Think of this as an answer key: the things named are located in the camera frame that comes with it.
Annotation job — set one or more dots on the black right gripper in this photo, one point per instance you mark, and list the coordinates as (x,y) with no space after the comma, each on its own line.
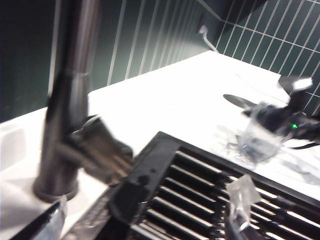
(280,120)

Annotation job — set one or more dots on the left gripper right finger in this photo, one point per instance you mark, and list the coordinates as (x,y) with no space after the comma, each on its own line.
(241,192)

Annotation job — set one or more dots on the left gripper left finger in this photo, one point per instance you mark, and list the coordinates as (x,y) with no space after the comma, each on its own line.
(47,220)

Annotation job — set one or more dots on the clear glass mug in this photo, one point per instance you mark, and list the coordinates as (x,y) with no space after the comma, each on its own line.
(260,145)

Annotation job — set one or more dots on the grey metal faucet lever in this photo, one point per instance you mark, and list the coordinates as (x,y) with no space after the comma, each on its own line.
(105,147)

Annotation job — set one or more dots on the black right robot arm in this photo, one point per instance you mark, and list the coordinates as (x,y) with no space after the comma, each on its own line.
(308,130)

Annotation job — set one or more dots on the black kitchen sink basin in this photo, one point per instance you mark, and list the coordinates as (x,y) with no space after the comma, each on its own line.
(85,225)

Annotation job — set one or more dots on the dark metal gooseneck faucet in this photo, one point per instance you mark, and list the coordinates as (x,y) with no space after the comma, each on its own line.
(65,100)

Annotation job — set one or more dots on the black roll-up drying rack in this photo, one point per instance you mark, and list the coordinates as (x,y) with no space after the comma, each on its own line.
(150,175)

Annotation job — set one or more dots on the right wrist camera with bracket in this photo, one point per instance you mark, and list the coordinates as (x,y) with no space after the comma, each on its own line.
(300,87)

